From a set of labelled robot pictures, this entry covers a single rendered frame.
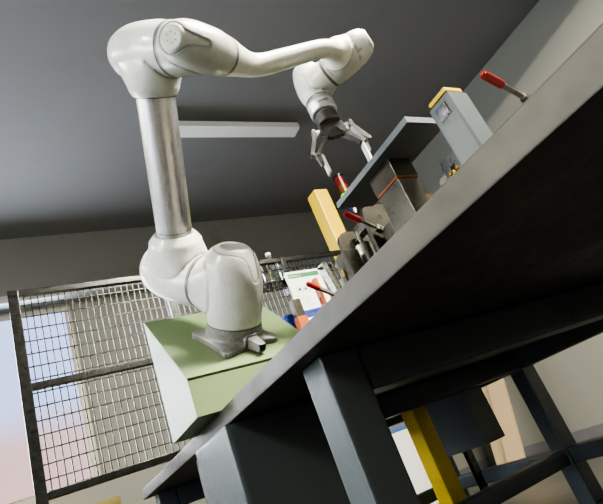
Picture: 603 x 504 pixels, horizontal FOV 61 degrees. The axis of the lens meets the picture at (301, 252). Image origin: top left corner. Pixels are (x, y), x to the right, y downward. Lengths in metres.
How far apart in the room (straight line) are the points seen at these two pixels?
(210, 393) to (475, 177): 0.93
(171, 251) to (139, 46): 0.52
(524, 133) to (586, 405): 4.32
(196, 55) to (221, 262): 0.50
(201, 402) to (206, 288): 0.30
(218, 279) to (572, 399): 3.85
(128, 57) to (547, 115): 1.08
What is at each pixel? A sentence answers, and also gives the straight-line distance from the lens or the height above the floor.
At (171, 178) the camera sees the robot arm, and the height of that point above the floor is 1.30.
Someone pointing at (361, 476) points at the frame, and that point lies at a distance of 0.88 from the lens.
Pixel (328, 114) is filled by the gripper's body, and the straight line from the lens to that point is 1.65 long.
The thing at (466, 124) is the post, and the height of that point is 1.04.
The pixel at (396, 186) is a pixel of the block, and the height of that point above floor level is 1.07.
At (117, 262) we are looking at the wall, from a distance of 4.76.
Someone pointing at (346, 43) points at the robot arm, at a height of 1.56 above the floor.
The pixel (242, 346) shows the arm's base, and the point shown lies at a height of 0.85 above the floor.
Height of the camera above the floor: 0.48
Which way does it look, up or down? 23 degrees up
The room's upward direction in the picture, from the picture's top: 22 degrees counter-clockwise
